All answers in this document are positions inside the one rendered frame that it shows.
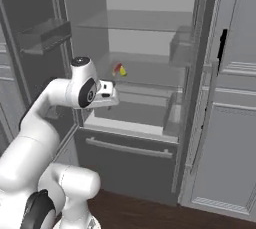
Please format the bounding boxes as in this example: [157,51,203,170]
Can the grey tall cupboard door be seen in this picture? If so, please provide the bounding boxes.
[186,0,256,223]

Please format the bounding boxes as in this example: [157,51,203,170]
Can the dark grey freezer drawer front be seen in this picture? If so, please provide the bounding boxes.
[74,127,181,207]

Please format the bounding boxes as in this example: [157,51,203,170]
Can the glass fridge shelf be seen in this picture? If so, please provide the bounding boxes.
[76,9,195,34]
[95,51,188,88]

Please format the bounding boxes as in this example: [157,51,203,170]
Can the grey door bin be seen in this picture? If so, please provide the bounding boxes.
[17,17,73,56]
[168,25,197,68]
[162,91,185,138]

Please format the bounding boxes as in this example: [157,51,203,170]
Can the grey crisper drawer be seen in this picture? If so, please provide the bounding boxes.
[83,87,184,142]

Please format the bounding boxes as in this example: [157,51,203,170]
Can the grey freezer drawer handle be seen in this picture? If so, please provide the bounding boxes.
[85,136,175,160]

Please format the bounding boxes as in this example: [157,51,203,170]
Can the grey cupboard run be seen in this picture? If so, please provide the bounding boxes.
[0,22,32,156]

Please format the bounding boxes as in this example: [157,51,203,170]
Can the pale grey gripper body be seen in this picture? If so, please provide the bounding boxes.
[90,87,121,109]

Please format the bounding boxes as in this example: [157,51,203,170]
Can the red steak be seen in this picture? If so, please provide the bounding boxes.
[112,62,123,77]

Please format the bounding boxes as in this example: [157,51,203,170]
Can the black cupboard handle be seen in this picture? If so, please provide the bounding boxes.
[216,28,229,73]

